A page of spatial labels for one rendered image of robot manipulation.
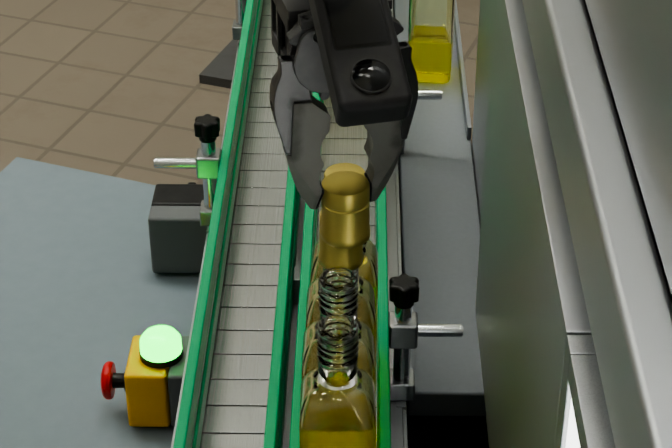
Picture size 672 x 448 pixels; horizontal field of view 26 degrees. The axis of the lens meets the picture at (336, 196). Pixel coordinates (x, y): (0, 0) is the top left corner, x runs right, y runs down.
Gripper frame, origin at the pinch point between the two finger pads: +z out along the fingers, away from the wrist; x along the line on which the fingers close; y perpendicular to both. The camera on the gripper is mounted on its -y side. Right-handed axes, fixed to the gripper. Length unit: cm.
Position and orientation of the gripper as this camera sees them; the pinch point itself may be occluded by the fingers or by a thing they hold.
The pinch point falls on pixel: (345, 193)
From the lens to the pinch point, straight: 101.7
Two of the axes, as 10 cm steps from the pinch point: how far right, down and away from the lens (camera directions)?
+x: -9.7, 1.3, -2.0
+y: -2.4, -5.2, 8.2
